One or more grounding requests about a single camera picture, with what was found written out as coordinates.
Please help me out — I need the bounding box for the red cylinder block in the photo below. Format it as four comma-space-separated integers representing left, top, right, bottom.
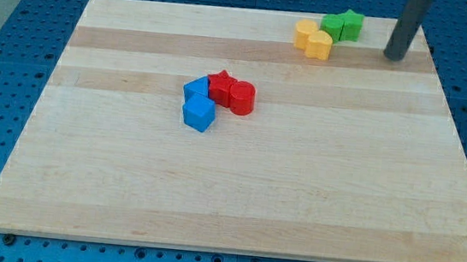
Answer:
229, 81, 256, 116

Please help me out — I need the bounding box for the blue cube block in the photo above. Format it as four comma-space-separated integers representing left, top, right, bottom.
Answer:
182, 94, 216, 133

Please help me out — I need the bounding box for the red star block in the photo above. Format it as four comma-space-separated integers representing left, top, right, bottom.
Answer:
208, 70, 238, 108

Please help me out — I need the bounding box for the blue triangle block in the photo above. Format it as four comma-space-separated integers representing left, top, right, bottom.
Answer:
183, 75, 209, 102

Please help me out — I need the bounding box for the light wooden board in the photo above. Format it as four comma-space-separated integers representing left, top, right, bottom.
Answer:
0, 0, 467, 262

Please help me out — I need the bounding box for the yellow heart block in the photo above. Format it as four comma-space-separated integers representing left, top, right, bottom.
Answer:
304, 30, 334, 61

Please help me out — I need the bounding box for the yellow hexagon block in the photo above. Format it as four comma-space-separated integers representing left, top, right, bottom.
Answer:
293, 19, 319, 50

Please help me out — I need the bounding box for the green cylinder block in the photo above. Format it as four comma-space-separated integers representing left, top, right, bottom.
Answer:
320, 14, 345, 43

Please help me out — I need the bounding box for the green star block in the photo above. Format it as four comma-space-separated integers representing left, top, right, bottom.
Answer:
340, 9, 365, 42

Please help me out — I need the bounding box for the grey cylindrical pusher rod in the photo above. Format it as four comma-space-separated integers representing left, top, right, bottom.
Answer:
383, 0, 434, 62

